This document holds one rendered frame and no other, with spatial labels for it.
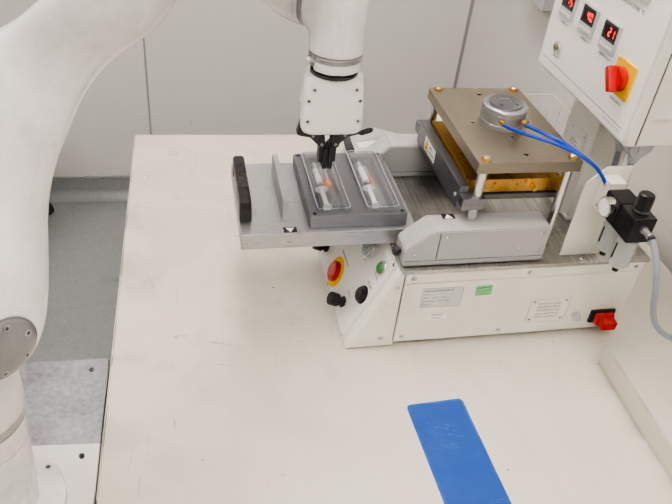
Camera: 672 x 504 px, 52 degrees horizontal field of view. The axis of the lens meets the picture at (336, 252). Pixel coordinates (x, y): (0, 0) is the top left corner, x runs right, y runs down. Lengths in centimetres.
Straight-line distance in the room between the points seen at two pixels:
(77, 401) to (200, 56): 173
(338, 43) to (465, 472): 67
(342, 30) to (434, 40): 176
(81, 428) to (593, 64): 100
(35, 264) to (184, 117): 208
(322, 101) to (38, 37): 53
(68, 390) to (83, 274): 142
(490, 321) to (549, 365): 13
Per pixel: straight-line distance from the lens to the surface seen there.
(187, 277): 139
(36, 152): 73
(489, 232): 117
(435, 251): 115
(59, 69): 71
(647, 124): 118
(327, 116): 113
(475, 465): 114
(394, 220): 117
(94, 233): 279
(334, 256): 137
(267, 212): 118
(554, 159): 118
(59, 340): 238
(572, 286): 132
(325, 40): 107
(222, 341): 125
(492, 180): 118
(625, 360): 134
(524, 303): 130
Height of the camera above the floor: 164
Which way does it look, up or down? 38 degrees down
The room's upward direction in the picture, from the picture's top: 7 degrees clockwise
